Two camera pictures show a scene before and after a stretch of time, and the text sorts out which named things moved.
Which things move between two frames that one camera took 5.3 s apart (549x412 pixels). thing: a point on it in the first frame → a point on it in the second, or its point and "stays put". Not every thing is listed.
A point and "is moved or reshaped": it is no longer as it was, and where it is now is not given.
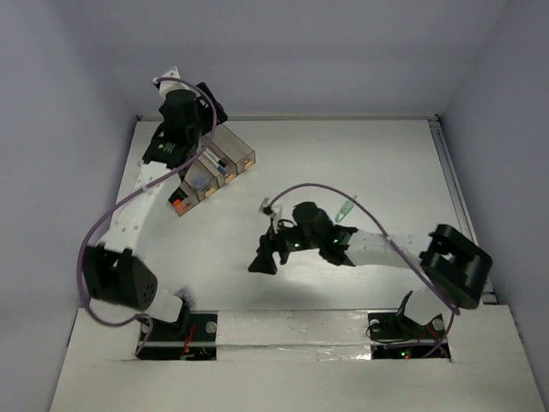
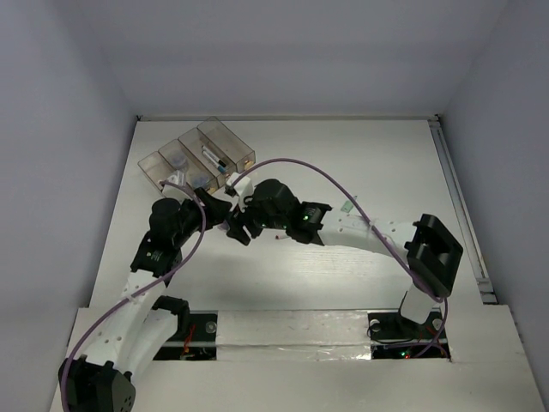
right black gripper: x=269 y=243 → x=244 y=216
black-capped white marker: x=215 y=157 stays put
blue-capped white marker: x=220 y=168 stays put
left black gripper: x=207 y=112 → x=217 y=209
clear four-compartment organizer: x=222 y=156 stays put
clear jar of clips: x=200 y=182 is moved or reshaped
